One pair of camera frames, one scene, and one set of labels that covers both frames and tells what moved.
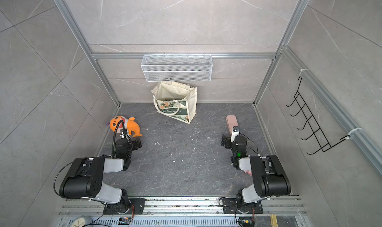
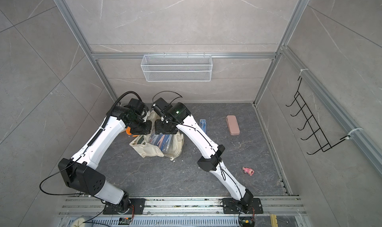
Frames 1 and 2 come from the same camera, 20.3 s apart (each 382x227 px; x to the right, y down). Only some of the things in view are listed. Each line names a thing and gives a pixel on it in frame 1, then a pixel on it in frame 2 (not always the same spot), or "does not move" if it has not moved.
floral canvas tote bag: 175,100 to 140,144
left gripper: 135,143 to 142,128
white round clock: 78,222 does not move
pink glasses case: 232,121 does not move
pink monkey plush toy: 248,172 does not move
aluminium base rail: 90,206 does not move
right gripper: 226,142 to 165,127
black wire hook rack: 325,145 does not move
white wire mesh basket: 176,67 does not move
